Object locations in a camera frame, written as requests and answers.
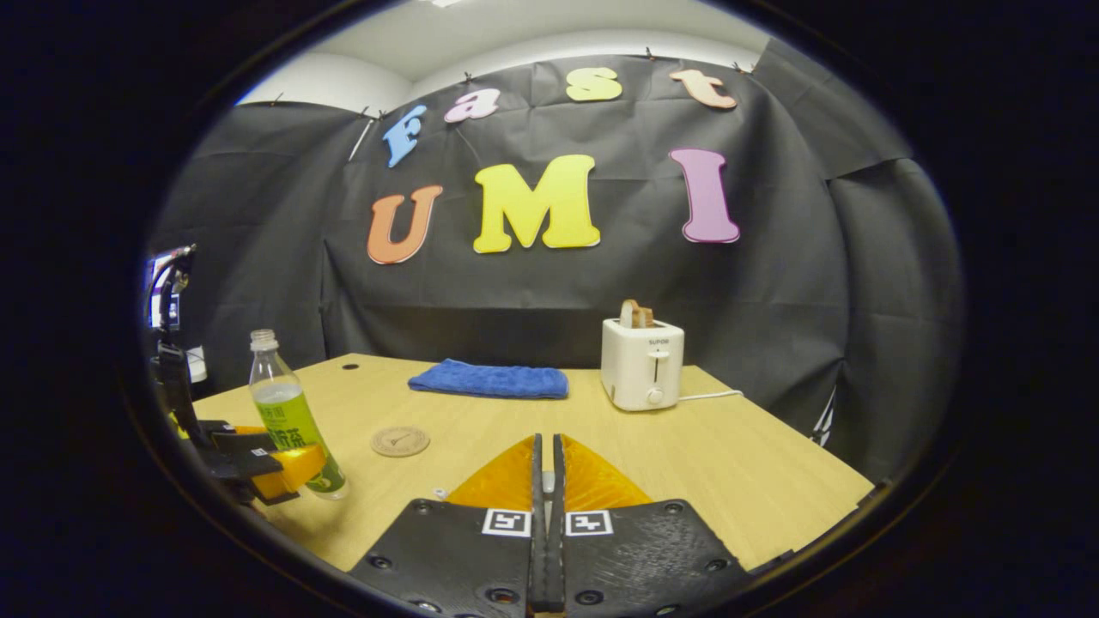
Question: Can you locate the white lattice panel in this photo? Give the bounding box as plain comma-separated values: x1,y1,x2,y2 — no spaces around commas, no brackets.
811,386,839,449

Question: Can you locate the blue folded towel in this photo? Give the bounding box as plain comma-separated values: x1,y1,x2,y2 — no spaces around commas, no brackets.
408,358,570,401

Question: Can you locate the green label water bottle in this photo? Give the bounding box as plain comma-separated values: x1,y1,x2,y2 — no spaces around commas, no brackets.
248,329,351,502

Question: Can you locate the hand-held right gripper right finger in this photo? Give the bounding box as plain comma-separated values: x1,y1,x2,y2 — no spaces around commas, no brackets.
549,433,756,618

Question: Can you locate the white toaster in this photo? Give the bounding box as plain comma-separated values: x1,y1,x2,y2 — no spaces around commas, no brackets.
599,317,687,413

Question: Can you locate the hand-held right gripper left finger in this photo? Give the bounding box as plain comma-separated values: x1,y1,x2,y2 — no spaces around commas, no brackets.
348,433,550,618

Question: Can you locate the computer monitor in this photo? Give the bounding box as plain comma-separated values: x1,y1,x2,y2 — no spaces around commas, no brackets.
148,256,173,332

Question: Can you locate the round wooden coaster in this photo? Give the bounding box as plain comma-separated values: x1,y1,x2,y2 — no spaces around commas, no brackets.
370,426,432,458

